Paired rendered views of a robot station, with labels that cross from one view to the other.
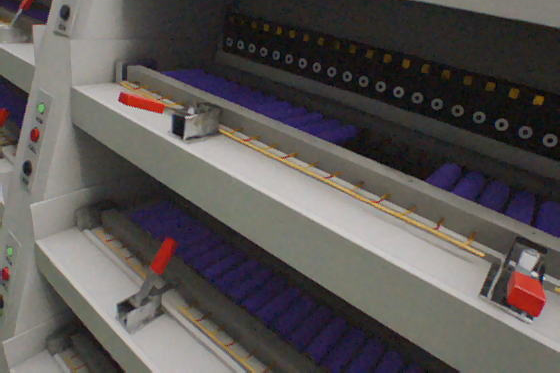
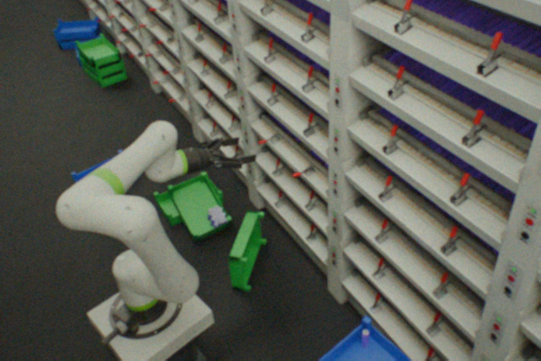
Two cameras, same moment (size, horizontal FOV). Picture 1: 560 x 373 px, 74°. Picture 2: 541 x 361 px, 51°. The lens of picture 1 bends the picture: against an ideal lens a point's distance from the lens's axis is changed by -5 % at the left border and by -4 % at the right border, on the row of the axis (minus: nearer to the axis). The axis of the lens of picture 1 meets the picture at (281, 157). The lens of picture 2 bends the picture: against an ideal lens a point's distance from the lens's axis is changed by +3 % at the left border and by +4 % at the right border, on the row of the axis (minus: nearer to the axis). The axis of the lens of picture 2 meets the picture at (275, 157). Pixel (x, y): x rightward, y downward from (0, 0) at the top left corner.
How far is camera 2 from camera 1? 2.06 m
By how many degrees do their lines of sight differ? 39
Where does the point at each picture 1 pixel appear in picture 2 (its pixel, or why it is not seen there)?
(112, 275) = (271, 165)
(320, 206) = (291, 158)
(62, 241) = (259, 156)
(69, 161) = (255, 139)
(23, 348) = (258, 183)
